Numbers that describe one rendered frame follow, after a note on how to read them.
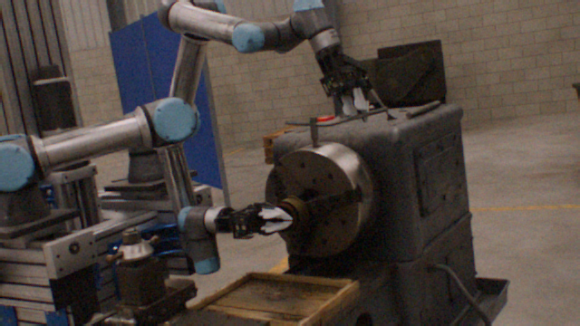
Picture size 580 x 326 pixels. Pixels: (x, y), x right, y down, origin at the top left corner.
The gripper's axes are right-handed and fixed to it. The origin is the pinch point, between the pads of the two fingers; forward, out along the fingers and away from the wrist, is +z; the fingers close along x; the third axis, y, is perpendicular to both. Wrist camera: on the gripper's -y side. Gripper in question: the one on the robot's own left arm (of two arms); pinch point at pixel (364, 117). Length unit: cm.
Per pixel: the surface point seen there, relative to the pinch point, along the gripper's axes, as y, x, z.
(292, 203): 16.8, -21.2, 12.6
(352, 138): -12.1, -12.9, 3.3
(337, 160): 4.1, -10.8, 7.5
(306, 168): 5.2, -20.3, 5.9
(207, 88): -351, -335, -115
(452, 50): -956, -291, -80
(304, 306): 30, -21, 37
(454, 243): -46, -14, 49
